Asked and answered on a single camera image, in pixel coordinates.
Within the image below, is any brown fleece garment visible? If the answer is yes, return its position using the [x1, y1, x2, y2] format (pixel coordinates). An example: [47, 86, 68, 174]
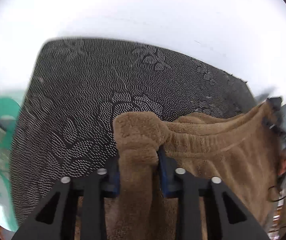
[105, 103, 279, 239]

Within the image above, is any black dotted floral mat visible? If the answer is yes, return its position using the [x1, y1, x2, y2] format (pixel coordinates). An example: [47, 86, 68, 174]
[10, 38, 256, 224]

